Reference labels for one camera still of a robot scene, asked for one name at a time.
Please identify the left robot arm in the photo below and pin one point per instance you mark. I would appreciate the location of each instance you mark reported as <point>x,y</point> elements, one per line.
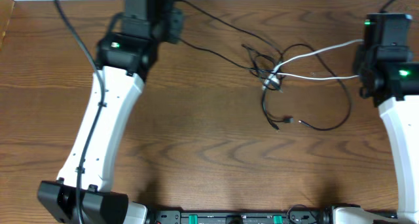
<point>82,191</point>

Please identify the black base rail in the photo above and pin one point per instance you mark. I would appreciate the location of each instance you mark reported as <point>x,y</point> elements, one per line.
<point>296,215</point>

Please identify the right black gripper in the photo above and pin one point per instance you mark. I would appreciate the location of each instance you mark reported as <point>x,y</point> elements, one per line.
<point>357,56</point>

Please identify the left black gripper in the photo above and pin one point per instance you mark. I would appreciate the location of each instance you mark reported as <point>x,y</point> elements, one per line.
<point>177,21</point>

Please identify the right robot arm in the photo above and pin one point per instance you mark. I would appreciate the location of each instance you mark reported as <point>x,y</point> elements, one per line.
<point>389,75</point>

